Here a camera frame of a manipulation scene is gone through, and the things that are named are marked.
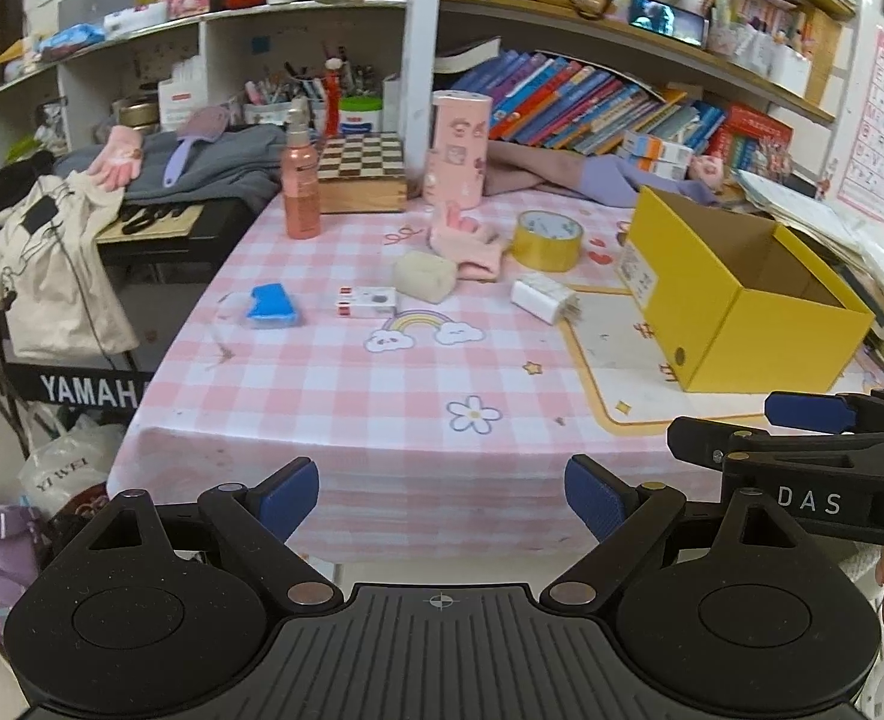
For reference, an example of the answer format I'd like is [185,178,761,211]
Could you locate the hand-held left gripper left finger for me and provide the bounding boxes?
[86,457,345,610]

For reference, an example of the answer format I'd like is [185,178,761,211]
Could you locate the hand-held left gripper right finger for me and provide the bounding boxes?
[539,454,807,610]

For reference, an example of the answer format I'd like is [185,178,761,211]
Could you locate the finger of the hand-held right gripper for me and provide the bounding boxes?
[667,415,774,471]
[763,388,884,434]

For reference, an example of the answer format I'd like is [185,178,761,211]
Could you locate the yellow cardboard box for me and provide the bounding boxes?
[626,186,876,395]

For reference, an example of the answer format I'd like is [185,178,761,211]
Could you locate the white charger plug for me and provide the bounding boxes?
[511,275,582,326]

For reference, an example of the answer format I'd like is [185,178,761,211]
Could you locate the small white red box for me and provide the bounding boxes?
[335,286,398,318]

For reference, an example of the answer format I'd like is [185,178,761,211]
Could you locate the yellow tape roll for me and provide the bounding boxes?
[512,210,583,272]

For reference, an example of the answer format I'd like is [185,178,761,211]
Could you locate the pink checked tablecloth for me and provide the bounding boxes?
[104,135,884,563]

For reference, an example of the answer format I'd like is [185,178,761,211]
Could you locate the white plastic bag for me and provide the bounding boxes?
[18,412,124,518]

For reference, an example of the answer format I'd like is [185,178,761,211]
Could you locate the black electronic keyboard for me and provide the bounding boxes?
[0,364,160,412]

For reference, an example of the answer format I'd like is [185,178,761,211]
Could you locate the pink pig toy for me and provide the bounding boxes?
[685,154,728,192]

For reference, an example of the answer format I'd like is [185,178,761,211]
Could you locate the beige sponge block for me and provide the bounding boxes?
[393,251,458,305]

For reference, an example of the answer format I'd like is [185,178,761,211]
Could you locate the orange white medicine box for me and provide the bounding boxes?
[622,131,694,164]
[633,157,692,181]

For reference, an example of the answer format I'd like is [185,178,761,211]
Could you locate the red boxed book set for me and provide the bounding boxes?
[704,105,794,181]

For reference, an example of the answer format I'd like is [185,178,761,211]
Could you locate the wooden board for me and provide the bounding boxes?
[97,202,207,245]

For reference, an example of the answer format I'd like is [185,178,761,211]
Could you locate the lilac cloth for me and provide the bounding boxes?
[487,141,720,207]

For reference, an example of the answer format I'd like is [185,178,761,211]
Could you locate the pink spray bottle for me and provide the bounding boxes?
[281,99,323,241]

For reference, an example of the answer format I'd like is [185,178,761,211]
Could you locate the black scissors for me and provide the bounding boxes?
[119,204,188,235]

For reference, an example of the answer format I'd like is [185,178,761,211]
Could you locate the beige tote bag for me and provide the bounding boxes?
[0,172,139,361]

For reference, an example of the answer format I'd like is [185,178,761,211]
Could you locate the grey folded cloth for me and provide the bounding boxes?
[56,124,289,203]

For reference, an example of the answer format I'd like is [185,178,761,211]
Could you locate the wooden chessboard box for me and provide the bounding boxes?
[314,133,407,215]

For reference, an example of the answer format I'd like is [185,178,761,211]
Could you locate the row of colourful books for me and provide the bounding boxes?
[449,51,728,158]

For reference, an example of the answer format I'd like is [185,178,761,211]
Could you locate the pink printed cylinder box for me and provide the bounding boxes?
[421,90,493,211]

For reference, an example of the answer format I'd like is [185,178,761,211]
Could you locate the pink glove with brown mark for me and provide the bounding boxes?
[84,126,143,191]

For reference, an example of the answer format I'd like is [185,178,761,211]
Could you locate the purple hairbrush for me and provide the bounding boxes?
[163,106,231,188]

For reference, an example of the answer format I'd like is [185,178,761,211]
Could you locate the white tub with green lid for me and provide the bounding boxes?
[337,96,383,137]

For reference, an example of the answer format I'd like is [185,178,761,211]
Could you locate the pen holder with pens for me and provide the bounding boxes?
[243,60,383,128]

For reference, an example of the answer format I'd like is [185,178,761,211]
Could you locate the red tall figure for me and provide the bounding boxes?
[322,58,345,137]

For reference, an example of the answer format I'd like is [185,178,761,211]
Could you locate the white box with red label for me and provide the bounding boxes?
[157,60,211,132]

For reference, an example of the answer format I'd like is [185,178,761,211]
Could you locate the small screen on shelf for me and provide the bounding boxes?
[629,0,707,42]

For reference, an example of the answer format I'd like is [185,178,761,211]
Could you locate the black cloth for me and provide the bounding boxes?
[0,150,53,241]

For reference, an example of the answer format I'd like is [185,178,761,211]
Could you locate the white shelf unit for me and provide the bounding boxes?
[0,0,443,173]

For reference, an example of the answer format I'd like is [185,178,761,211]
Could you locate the blue packet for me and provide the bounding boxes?
[37,22,106,57]

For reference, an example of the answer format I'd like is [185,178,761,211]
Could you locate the pink alphabet wall poster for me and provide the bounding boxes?
[835,26,884,230]

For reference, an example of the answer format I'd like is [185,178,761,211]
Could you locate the wooden wall shelf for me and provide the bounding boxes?
[438,0,859,125]

